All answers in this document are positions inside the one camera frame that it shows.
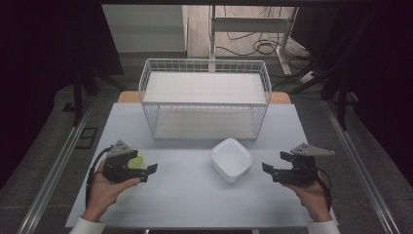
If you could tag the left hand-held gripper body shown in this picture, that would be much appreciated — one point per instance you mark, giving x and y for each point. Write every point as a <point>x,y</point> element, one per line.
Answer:
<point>118,164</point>

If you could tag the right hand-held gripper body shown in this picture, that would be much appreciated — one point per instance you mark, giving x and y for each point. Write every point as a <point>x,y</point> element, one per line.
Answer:
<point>300,170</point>

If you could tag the small yellow-green round object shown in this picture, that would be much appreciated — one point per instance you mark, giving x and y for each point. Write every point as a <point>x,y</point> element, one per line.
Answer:
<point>136,162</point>

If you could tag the white square plastic container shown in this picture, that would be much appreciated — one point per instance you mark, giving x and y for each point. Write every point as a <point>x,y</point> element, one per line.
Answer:
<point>231,159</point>

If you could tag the person's right hand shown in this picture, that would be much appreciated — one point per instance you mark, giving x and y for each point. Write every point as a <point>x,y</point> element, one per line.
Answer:
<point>310,198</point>

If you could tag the person's left hand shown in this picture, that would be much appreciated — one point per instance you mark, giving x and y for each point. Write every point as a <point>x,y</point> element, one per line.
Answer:
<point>104,191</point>

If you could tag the wooden table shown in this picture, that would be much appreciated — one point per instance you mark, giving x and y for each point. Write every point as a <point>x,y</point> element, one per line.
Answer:
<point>128,97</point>

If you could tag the person's right white sleeve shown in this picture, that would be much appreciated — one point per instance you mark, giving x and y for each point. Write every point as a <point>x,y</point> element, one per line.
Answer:
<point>323,227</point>

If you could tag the person's white sleeve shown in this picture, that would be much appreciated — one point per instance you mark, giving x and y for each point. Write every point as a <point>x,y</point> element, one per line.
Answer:
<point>87,226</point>
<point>323,227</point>

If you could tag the person's left white sleeve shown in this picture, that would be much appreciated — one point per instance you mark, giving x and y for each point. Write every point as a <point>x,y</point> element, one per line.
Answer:
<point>87,226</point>

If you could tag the black metal stand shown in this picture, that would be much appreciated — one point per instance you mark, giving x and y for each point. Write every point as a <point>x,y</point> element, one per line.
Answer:
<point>341,104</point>
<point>78,97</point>

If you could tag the white power strip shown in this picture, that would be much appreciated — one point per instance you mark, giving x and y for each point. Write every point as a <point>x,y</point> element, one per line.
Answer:
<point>307,76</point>

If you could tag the dark curtain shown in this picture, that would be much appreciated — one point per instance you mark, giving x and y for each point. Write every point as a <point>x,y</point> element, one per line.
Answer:
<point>39,65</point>
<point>383,81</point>

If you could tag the white cabinet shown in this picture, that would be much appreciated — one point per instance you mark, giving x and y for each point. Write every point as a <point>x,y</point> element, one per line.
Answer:
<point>146,27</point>

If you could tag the black floor bracket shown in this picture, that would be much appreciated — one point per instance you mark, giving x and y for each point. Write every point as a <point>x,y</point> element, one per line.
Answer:
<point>87,138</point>

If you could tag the metal floor rail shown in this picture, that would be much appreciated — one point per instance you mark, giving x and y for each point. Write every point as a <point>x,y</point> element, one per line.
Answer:
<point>55,169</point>
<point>360,169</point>

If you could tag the white metal desk frame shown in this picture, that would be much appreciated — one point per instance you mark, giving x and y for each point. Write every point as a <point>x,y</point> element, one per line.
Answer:
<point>250,24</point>

